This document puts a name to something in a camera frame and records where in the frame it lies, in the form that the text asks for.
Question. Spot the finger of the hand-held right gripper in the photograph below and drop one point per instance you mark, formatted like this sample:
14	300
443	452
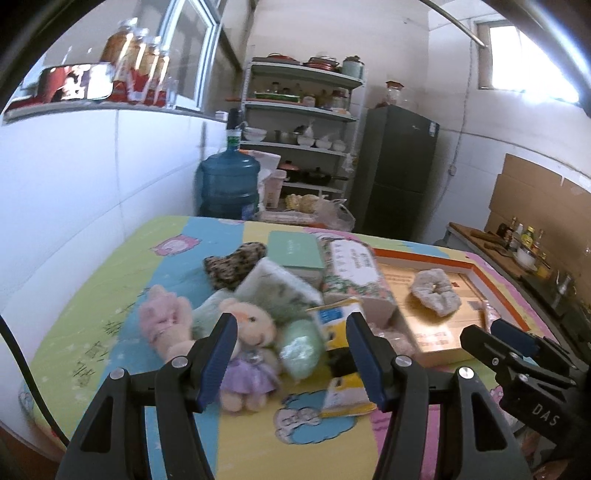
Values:
482	346
512	334

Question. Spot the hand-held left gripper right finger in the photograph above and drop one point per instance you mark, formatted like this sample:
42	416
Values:
367	364

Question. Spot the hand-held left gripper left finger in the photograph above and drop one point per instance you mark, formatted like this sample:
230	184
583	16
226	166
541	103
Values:
216	364

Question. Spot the pink puff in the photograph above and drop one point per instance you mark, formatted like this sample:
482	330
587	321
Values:
397	339

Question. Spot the purple dress bear plush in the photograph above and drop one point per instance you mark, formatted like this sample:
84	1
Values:
251	327

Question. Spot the yellow snack packet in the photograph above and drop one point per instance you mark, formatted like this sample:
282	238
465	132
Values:
334	323

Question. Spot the orange-rimmed cardboard box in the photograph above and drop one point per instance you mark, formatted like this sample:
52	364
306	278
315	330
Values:
429	339

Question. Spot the green sponge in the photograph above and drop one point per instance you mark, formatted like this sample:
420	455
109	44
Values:
302	348

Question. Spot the pink dress bear plush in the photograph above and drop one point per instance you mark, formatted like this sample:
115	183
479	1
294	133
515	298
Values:
164	318

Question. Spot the white leaf-print tissue pack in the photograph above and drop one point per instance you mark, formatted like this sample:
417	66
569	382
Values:
277	290

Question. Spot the small pink wrapped item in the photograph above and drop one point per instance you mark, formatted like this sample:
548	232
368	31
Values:
490	316

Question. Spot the white fluffy scrunchie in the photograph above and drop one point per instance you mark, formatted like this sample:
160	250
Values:
436	293

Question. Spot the metal bowl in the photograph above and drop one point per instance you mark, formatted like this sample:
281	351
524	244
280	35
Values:
526	258

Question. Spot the floral print tissue pack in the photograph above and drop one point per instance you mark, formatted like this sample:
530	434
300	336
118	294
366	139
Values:
355	272

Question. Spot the leopard print scrunchie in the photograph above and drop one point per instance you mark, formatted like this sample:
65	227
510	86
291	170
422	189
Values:
231	267

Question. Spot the yellow condiment bottle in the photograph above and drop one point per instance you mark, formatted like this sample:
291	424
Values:
529	237

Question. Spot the white condiment bottle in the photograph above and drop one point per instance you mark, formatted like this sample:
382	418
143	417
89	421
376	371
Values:
519	236

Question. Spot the dark condiment bottle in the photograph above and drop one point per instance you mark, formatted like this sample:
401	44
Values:
512	230

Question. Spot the green book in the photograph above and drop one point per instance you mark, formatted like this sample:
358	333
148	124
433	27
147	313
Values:
293	251

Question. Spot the cardboard sheet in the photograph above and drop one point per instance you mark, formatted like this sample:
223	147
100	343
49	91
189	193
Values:
531	194

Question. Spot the clear plastic bag with food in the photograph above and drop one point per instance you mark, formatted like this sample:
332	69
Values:
334	214

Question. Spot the blue water jug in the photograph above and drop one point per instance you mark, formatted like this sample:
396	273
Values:
228	184

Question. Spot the white pink carton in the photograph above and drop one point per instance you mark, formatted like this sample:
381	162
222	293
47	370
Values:
274	189

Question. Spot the black frying pan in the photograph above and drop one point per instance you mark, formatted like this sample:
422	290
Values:
316	176

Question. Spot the dark refrigerator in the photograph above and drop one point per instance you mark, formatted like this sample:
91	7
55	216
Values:
397	166

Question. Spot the red cooking pot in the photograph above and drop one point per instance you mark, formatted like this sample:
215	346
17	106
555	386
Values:
289	170

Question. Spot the white sack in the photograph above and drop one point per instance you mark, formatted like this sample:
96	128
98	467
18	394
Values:
268	161

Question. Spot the stack of white bowls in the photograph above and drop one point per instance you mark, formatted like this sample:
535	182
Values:
255	134

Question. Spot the black water pump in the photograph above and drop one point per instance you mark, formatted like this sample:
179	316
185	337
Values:
233	120

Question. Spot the white metal shelf rack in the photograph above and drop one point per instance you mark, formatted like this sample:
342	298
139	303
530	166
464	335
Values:
300	108

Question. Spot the glass jar with lid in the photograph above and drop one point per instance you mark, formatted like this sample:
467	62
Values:
395	94

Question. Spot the clear glass cup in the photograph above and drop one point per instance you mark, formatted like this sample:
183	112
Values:
171	94

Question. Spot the small window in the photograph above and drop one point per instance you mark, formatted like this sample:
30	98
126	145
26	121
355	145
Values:
526	55

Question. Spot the red label drink bottle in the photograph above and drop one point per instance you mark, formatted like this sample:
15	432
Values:
138	64
162	81
117	50
152	74

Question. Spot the teal enamel pot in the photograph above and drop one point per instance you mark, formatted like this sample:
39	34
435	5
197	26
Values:
353	68

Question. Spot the red enamel pot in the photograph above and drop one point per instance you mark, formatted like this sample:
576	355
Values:
321	63

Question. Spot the sliding window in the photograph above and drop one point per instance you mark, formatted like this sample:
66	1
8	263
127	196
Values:
189	50

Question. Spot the metal rod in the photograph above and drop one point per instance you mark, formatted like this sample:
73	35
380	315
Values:
455	21

